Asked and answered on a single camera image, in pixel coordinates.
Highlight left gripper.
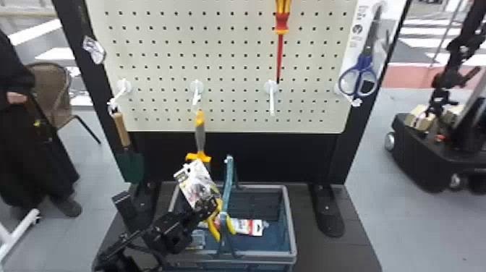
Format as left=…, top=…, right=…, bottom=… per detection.
left=145, top=197, right=223, bottom=255

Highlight yellow pliers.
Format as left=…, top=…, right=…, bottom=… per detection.
left=173, top=158, right=237, bottom=243

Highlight red white packet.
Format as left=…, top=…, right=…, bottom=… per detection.
left=226, top=217, right=270, bottom=237

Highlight blue basket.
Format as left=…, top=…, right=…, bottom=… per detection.
left=166, top=154, right=298, bottom=272

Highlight yellow grey hand tool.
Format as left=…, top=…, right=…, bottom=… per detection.
left=185, top=109, right=213, bottom=164

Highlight white pegboard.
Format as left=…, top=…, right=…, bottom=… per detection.
left=51, top=0, right=413, bottom=239

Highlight person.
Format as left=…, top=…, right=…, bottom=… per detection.
left=0, top=29, right=83, bottom=220

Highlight brown mesh chair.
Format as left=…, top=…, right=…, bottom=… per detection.
left=25, top=61, right=102, bottom=145

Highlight clear plastic tag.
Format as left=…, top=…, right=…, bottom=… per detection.
left=82, top=35, right=107, bottom=65

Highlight red yellow screwdriver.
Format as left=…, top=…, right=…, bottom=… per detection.
left=273, top=0, right=292, bottom=85

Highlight blue scissors on card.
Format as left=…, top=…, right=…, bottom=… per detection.
left=333, top=0, right=401, bottom=109

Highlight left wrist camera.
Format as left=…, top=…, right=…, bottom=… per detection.
left=111, top=190, right=140, bottom=234

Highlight green trowel wooden handle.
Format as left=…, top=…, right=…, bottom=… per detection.
left=111, top=111, right=145, bottom=185

